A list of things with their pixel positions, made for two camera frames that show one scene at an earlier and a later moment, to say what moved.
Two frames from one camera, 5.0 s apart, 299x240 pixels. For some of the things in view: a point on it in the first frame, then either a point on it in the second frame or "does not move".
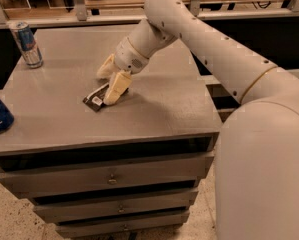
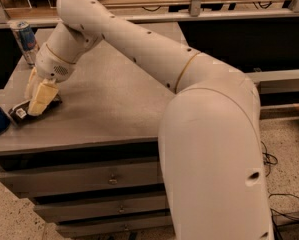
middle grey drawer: x=90 y=209 does not move
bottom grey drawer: x=122 y=225 does not move
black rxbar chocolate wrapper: x=95 y=100 -> x=20 y=110
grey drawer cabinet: x=126 y=170 does not move
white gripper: x=129 y=57 -> x=52 y=66
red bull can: x=28 y=45 does not move
